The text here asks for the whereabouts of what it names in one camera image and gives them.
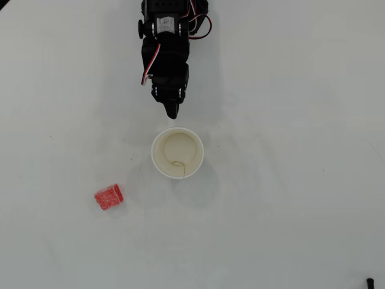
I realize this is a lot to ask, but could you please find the red sugared gummy cube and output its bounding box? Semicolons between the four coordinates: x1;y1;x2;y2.
93;182;125;211

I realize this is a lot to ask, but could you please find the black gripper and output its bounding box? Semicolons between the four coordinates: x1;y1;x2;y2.
151;64;189;120

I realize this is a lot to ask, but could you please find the red white black servo cable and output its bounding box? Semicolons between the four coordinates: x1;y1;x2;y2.
140;43;162;87
186;13;213;40
180;0;197;23

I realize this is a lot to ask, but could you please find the tan paper cup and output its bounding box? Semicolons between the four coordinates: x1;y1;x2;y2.
150;126;205;180

